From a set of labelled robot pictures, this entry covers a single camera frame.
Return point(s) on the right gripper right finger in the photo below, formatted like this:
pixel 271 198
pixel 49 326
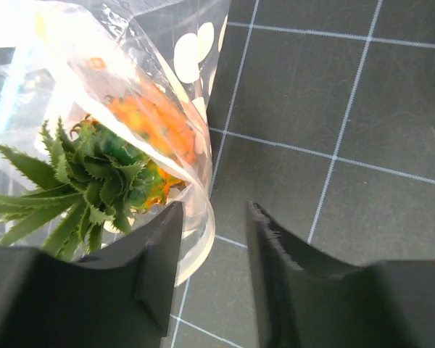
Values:
pixel 304 297

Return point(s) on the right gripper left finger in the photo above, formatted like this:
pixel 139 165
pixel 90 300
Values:
pixel 119 296

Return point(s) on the toy pineapple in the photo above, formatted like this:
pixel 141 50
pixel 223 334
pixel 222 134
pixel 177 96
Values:
pixel 90 177

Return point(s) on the clear white-dotted zip bag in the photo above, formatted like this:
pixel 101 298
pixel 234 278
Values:
pixel 141 74

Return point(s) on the black grid mat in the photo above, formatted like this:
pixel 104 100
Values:
pixel 323 113

